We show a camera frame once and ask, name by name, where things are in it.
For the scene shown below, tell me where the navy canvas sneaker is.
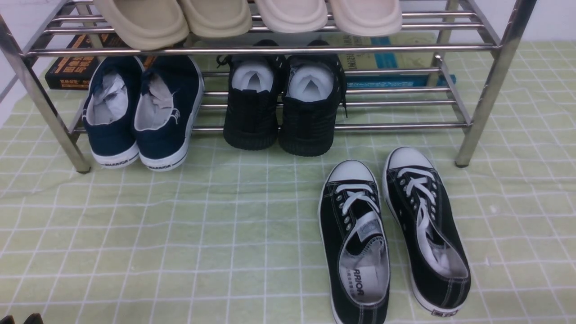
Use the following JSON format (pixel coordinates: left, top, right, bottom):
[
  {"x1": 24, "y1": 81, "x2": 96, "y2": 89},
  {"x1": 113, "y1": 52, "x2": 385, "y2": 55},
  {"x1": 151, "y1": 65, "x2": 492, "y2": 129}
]
[
  {"x1": 132, "y1": 55, "x2": 204, "y2": 171},
  {"x1": 81, "y1": 57, "x2": 144, "y2": 169}
]

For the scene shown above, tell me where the beige slipper far left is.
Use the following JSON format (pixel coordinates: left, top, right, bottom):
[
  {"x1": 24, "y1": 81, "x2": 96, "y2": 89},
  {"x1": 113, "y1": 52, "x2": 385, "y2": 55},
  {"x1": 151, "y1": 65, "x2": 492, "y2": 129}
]
[{"x1": 93, "y1": 0, "x2": 190, "y2": 50}]

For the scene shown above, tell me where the left black knit sneaker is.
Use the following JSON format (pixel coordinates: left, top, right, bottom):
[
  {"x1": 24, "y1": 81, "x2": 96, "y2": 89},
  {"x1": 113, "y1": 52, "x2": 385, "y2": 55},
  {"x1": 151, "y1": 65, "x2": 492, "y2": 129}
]
[{"x1": 216, "y1": 54, "x2": 286, "y2": 150}]

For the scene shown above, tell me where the right black knit sneaker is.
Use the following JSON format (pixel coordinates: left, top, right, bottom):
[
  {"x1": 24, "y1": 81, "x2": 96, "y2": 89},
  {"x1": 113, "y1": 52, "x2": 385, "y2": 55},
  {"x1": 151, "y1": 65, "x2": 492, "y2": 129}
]
[{"x1": 279, "y1": 54, "x2": 347, "y2": 157}]

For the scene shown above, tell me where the black knit sneaker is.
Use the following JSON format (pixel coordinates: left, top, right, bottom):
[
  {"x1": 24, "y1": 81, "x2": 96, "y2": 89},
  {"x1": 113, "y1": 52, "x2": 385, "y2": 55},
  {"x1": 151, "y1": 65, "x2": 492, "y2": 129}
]
[
  {"x1": 279, "y1": 54, "x2": 347, "y2": 157},
  {"x1": 216, "y1": 54, "x2": 286, "y2": 150}
]

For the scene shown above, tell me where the cream slipper far right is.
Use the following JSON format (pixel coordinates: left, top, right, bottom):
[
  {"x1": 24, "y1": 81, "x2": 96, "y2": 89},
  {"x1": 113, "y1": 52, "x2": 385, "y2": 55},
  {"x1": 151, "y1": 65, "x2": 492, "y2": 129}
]
[{"x1": 329, "y1": 0, "x2": 402, "y2": 37}]

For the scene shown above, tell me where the green checkered tablecloth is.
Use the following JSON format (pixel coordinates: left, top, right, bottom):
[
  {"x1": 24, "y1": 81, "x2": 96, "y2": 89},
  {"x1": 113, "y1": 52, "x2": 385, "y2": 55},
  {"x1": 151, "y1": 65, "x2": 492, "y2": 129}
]
[{"x1": 0, "y1": 42, "x2": 575, "y2": 324}]

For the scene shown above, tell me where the black canvas sneaker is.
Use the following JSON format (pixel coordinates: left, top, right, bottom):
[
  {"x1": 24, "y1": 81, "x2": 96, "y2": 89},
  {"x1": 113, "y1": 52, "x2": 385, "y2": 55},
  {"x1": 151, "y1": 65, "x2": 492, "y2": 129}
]
[
  {"x1": 318, "y1": 160, "x2": 391, "y2": 324},
  {"x1": 382, "y1": 146, "x2": 472, "y2": 317}
]

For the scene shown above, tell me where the blue green book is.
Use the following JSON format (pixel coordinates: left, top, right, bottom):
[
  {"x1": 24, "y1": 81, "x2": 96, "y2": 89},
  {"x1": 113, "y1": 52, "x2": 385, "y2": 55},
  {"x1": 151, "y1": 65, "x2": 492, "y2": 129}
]
[{"x1": 321, "y1": 31, "x2": 437, "y2": 90}]

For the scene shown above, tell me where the cream slipper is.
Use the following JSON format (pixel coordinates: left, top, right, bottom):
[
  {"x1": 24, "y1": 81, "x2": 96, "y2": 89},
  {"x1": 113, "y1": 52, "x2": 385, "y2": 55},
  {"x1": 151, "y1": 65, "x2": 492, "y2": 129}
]
[
  {"x1": 329, "y1": 0, "x2": 402, "y2": 37},
  {"x1": 255, "y1": 0, "x2": 329, "y2": 33}
]

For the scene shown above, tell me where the stainless steel shoe rack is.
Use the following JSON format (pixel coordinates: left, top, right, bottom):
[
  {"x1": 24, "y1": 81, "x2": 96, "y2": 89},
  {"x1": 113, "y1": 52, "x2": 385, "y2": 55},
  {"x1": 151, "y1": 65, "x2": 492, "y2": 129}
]
[{"x1": 1, "y1": 0, "x2": 537, "y2": 174}]

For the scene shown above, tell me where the left navy canvas sneaker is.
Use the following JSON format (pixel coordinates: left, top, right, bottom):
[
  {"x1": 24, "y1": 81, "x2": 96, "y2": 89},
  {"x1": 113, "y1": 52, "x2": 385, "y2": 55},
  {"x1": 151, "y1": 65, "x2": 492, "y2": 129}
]
[{"x1": 81, "y1": 57, "x2": 144, "y2": 169}]

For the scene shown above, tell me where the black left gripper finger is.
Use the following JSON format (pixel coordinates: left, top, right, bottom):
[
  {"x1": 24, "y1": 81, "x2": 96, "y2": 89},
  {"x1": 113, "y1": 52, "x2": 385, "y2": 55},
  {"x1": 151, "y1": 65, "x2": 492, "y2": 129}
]
[
  {"x1": 0, "y1": 315, "x2": 15, "y2": 324},
  {"x1": 23, "y1": 313, "x2": 44, "y2": 324}
]

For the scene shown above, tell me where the beige slipper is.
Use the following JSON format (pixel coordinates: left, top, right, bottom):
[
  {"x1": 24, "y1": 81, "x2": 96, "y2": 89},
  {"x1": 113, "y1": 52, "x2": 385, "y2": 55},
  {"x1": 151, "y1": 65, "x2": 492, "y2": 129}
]
[
  {"x1": 179, "y1": 0, "x2": 252, "y2": 38},
  {"x1": 93, "y1": 0, "x2": 190, "y2": 50}
]

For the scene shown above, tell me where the black orange book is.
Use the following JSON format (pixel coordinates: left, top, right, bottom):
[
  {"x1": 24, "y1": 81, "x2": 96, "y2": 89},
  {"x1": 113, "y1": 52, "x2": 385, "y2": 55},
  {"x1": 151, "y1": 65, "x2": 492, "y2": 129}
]
[{"x1": 45, "y1": 33, "x2": 156, "y2": 90}]

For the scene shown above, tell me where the right navy canvas sneaker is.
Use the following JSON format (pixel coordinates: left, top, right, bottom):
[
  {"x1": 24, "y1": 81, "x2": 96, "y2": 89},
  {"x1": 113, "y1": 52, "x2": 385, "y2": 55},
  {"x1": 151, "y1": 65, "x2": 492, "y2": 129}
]
[{"x1": 132, "y1": 55, "x2": 204, "y2": 171}]

